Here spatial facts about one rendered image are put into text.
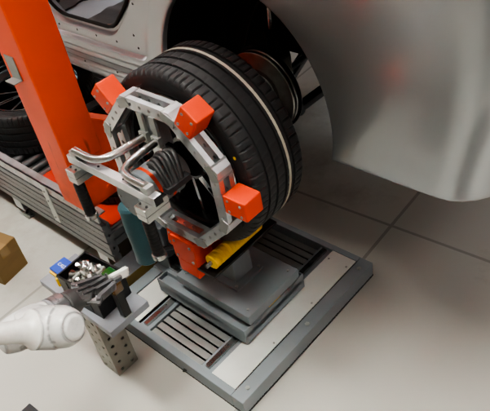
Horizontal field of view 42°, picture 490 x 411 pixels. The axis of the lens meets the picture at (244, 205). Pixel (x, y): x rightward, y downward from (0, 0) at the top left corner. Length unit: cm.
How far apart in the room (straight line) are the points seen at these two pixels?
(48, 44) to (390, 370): 168
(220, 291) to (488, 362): 103
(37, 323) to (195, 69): 85
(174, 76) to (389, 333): 132
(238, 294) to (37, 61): 111
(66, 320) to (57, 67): 101
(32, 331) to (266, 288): 109
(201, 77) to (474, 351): 143
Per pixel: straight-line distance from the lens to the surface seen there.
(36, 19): 226
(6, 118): 350
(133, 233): 222
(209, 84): 189
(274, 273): 253
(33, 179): 315
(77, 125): 243
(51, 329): 164
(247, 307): 243
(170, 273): 272
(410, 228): 301
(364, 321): 263
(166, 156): 181
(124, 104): 201
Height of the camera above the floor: 204
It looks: 39 degrees down
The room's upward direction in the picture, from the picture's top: 11 degrees counter-clockwise
